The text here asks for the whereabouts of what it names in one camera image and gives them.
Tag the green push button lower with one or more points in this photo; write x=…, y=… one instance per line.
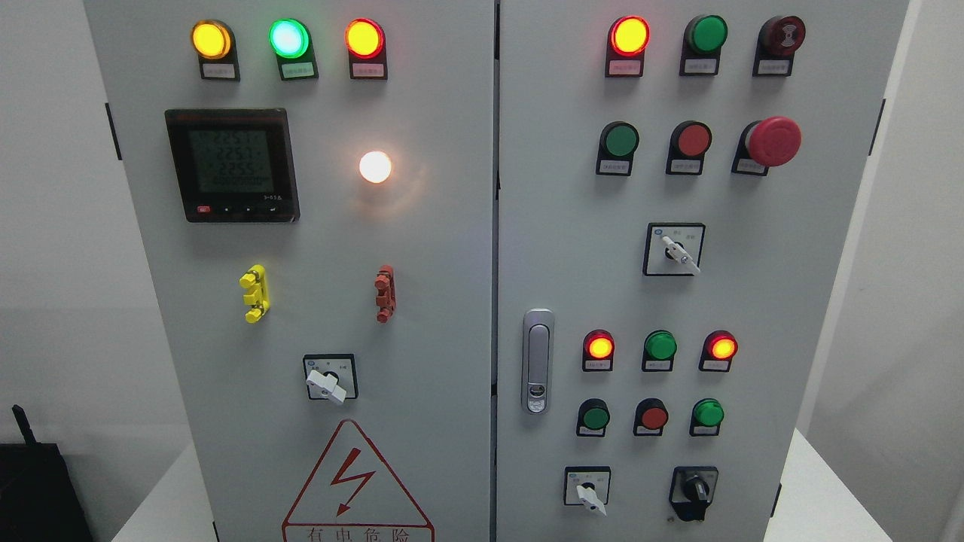
x=593, y=418

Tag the red emergency stop button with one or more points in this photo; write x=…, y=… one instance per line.
x=766, y=143

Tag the green push button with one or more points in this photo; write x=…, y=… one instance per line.
x=617, y=143
x=593, y=418

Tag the green lamp right top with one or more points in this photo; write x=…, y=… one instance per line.
x=704, y=36

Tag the silver door handle lock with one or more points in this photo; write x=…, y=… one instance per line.
x=536, y=355

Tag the black digital power meter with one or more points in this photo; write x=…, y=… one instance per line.
x=234, y=165

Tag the white lit indicator lamp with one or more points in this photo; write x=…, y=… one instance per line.
x=375, y=166

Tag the red lit lamp right top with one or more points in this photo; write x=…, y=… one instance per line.
x=626, y=45

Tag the red push button upper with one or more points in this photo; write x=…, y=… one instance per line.
x=689, y=143

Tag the grey right cabinet door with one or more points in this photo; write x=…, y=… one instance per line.
x=574, y=242

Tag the white selector switch left door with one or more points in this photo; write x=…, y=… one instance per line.
x=330, y=377

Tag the grey cabinet door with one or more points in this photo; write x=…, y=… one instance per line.
x=424, y=378
x=574, y=242

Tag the green lamp lower right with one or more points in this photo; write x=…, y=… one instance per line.
x=706, y=418

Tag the red lamp middle right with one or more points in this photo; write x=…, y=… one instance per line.
x=718, y=352

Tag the red electric warning sticker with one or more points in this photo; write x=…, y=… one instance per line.
x=352, y=494

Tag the green push button upper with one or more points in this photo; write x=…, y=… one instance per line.
x=617, y=143

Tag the red black buzzer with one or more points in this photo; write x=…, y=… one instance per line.
x=778, y=40

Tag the white selector switch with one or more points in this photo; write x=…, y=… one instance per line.
x=587, y=487
x=673, y=249

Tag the red lit lamp middle left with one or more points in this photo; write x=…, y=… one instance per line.
x=598, y=352

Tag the green lamp middle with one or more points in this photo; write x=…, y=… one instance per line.
x=659, y=352

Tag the red push button lower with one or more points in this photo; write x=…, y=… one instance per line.
x=651, y=418

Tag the black knob selector switch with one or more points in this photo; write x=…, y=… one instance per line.
x=692, y=491

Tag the red lit lamp left door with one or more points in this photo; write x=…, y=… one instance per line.
x=366, y=48

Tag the white selector switch upper right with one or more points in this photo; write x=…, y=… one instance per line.
x=673, y=249

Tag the grey left cabinet door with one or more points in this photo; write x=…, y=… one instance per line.
x=424, y=378

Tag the white selector switch lower right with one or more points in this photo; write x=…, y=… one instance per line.
x=587, y=487

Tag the yellow indicator lamp top left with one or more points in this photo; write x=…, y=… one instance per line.
x=215, y=46

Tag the green lit indicator lamp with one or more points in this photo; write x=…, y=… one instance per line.
x=291, y=42

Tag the red push button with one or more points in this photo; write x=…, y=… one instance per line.
x=689, y=143
x=651, y=418

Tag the yellow terminal connector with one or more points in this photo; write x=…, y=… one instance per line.
x=254, y=282

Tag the red lit lamp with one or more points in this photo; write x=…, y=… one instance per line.
x=598, y=352
x=626, y=45

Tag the red terminal connector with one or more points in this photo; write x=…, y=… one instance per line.
x=385, y=293

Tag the black device with antenna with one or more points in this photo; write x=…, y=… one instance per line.
x=38, y=500

